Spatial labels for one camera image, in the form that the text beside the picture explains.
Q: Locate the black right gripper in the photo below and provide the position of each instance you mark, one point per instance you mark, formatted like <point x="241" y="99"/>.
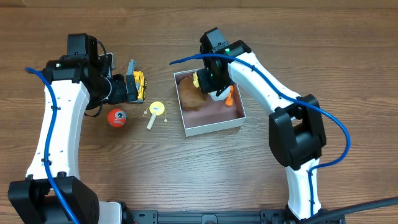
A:
<point x="205" y="74"/>

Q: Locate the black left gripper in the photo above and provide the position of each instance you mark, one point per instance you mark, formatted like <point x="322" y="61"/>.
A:
<point x="131" y="88"/>

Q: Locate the yellow toy truck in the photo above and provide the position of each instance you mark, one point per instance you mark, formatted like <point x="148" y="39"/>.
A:
<point x="140" y="80"/>

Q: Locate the white duck plush toy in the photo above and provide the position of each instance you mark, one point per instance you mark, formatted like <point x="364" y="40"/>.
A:
<point x="226" y="95"/>

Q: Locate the brown plush toy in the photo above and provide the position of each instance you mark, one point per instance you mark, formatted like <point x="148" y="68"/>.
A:
<point x="191" y="97"/>

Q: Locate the white cardboard box pink inside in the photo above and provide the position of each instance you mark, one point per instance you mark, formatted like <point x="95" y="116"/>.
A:
<point x="213" y="115"/>

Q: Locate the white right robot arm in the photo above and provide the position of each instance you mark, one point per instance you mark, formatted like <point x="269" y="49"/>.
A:
<point x="296" y="133"/>

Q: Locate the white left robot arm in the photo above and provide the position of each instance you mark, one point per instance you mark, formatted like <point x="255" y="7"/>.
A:
<point x="79" y="81"/>

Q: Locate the wooden pellet drum toy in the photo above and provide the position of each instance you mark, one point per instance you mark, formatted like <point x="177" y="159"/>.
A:
<point x="156" y="109"/>

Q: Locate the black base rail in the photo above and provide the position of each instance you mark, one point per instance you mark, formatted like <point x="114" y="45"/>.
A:
<point x="266" y="216"/>

